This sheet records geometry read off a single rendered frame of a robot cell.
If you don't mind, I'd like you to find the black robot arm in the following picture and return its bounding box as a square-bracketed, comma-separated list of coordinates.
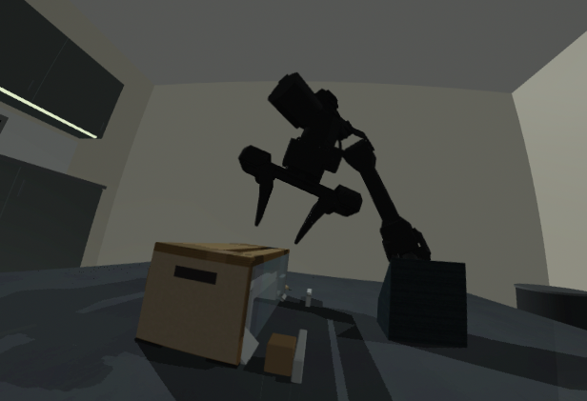
[268, 72, 432, 261]

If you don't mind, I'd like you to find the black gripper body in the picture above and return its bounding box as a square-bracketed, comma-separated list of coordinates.
[238, 133, 363, 217]

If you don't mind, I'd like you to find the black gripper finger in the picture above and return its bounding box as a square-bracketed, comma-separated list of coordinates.
[294, 197, 340, 244]
[253, 169, 273, 227]

